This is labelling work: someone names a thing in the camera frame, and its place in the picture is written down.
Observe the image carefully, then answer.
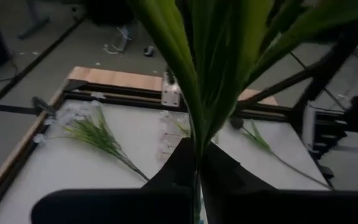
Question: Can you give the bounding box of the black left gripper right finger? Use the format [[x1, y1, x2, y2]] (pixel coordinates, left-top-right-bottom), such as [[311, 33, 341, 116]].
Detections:
[[201, 142, 358, 224]]

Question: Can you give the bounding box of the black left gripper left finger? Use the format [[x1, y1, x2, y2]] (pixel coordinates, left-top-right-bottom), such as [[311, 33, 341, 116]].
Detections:
[[31, 138, 198, 224]]

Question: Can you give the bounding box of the dark artificial tulip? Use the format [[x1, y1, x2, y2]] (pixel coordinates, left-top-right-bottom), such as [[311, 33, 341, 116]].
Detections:
[[229, 116, 334, 190]]

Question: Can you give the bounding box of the blue flower bunch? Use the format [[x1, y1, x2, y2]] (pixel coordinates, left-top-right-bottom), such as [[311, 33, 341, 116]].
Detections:
[[126, 0, 358, 224]]

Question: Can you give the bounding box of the grey metal clip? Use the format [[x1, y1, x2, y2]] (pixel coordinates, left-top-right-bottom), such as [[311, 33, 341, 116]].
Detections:
[[31, 95, 57, 116]]

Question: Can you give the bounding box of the person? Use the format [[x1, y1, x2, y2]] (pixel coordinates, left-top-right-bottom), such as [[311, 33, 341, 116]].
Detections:
[[85, 0, 157, 58]]

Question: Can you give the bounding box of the grey metal stand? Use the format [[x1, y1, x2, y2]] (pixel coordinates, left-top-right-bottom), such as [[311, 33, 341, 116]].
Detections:
[[17, 0, 51, 40]]

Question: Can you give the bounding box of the silver metal bracket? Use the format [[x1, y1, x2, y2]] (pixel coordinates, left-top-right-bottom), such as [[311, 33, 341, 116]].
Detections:
[[161, 72, 181, 108]]

